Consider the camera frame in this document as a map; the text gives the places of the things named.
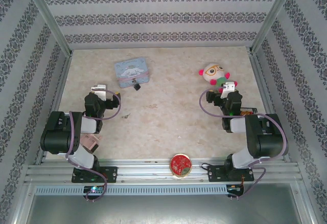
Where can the small silver key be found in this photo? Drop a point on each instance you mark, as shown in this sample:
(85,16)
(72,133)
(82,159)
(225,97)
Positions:
(126,116)

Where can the light blue cartoon tin box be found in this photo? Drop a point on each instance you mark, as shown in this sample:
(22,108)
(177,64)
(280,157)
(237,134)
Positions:
(130,71)

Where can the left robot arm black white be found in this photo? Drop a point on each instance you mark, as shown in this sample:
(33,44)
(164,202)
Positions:
(56,132)

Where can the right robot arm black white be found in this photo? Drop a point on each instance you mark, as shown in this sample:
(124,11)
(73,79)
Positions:
(265,137)

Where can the red yellow snack packet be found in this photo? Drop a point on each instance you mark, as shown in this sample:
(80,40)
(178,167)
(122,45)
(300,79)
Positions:
(248,111)

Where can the white pink green plush toy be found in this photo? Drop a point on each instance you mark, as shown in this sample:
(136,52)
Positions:
(213,71)

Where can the pink brown small box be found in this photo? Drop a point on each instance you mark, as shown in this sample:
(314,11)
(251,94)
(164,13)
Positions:
(89,142)

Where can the round red gold tin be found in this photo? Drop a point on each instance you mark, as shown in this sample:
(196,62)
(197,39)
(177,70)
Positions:
(181,165)

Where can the left controller board with lights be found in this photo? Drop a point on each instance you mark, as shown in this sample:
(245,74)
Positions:
(94,189)

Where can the grey metal panel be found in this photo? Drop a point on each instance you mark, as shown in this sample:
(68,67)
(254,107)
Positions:
(163,210)

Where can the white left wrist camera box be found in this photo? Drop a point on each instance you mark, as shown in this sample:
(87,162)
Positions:
(100,91)

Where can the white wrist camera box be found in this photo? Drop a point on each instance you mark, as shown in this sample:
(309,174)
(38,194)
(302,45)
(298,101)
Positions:
(100,91)
(227,89)

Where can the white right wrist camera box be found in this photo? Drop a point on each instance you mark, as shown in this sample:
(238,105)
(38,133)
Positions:
(227,89)

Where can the aluminium side rail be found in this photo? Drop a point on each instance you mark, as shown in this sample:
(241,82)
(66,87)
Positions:
(263,88)
(60,93)

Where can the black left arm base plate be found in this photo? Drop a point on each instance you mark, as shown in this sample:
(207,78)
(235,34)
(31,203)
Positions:
(110,174)

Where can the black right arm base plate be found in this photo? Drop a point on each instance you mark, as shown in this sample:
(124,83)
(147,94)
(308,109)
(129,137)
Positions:
(217,174)

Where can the aluminium front rail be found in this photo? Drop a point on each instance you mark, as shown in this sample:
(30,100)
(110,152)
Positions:
(148,169)

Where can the aluminium frame post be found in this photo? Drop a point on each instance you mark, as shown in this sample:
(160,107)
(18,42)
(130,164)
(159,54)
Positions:
(48,22)
(276,17)

